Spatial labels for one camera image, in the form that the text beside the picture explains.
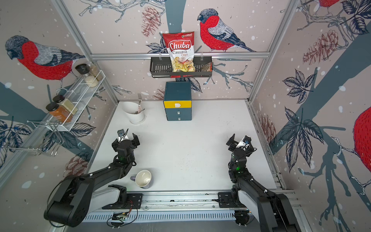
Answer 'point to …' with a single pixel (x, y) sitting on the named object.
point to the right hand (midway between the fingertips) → (240, 136)
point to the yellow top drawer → (178, 104)
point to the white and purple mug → (142, 179)
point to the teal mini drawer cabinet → (177, 91)
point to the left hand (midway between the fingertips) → (128, 133)
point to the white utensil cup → (130, 108)
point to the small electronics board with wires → (120, 215)
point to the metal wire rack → (37, 137)
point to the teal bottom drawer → (178, 117)
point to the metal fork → (139, 100)
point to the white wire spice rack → (79, 99)
